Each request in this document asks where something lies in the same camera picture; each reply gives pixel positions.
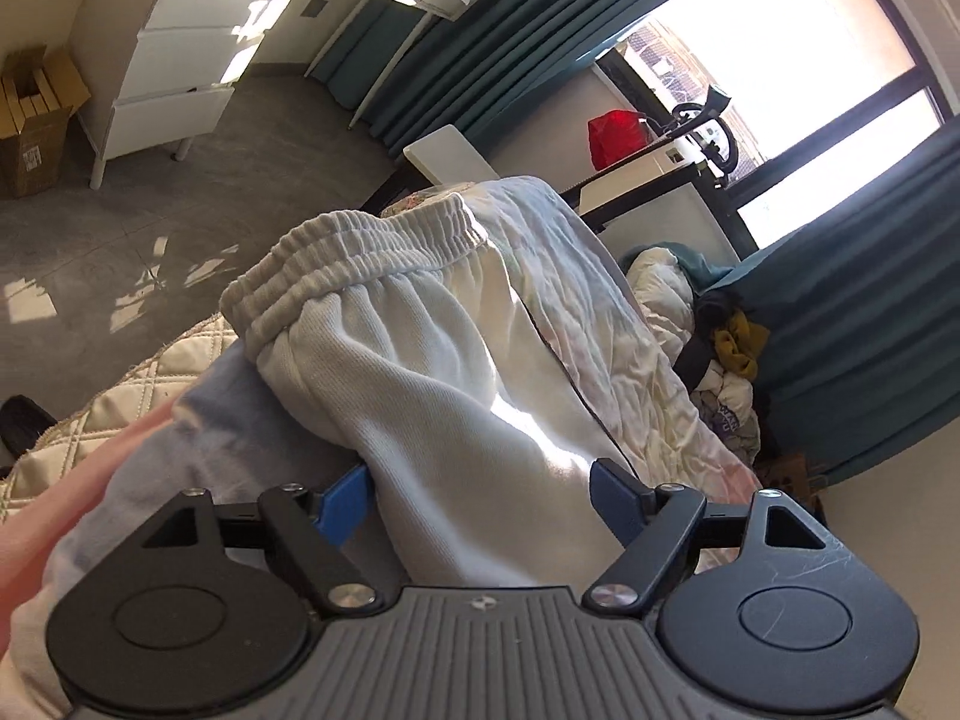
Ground cream white sweatpants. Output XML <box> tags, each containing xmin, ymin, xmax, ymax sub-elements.
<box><xmin>220</xmin><ymin>195</ymin><xmax>620</xmax><ymax>590</ymax></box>

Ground pink pastel duvet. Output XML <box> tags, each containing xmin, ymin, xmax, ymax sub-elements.
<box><xmin>2</xmin><ymin>177</ymin><xmax>757</xmax><ymax>718</ymax></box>

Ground white purple print garment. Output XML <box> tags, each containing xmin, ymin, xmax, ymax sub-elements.
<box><xmin>692</xmin><ymin>367</ymin><xmax>761</xmax><ymax>466</ymax></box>

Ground brown paper bag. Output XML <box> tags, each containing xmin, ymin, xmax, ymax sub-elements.
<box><xmin>755</xmin><ymin>454</ymin><xmax>828</xmax><ymax>504</ymax></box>

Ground mustard yellow garment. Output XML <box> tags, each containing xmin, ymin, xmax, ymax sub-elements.
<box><xmin>711</xmin><ymin>309</ymin><xmax>770</xmax><ymax>382</ymax></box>

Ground black garment on pile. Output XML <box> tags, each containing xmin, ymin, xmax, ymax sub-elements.
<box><xmin>672</xmin><ymin>291</ymin><xmax>739</xmax><ymax>394</ymax></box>

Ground white puffy comforter bundle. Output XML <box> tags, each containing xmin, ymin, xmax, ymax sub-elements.
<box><xmin>626</xmin><ymin>247</ymin><xmax>695</xmax><ymax>344</ymax></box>

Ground right teal curtain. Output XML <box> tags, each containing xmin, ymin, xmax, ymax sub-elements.
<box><xmin>659</xmin><ymin>115</ymin><xmax>960</xmax><ymax>485</ymax></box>

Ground teal curtain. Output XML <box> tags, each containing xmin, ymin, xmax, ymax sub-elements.
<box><xmin>659</xmin><ymin>115</ymin><xmax>960</xmax><ymax>485</ymax></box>
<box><xmin>311</xmin><ymin>0</ymin><xmax>667</xmax><ymax>154</ymax></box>

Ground silver black tripod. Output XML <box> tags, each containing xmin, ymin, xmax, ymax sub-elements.
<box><xmin>558</xmin><ymin>85</ymin><xmax>740</xmax><ymax>238</ymax></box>

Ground red cloth on tripod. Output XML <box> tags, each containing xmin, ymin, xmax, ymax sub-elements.
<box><xmin>587</xmin><ymin>109</ymin><xmax>656</xmax><ymax>171</ymax></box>

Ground left teal curtain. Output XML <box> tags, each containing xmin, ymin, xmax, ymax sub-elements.
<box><xmin>311</xmin><ymin>0</ymin><xmax>667</xmax><ymax>154</ymax></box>

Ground black framed window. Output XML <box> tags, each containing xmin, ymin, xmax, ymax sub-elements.
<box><xmin>599</xmin><ymin>0</ymin><xmax>958</xmax><ymax>250</ymax></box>

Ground white drawer cabinet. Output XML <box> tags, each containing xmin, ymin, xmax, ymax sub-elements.
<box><xmin>68</xmin><ymin>0</ymin><xmax>252</xmax><ymax>190</ymax></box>

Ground cardboard box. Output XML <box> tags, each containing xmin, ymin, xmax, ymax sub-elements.
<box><xmin>2</xmin><ymin>46</ymin><xmax>91</xmax><ymax>199</ymax></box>

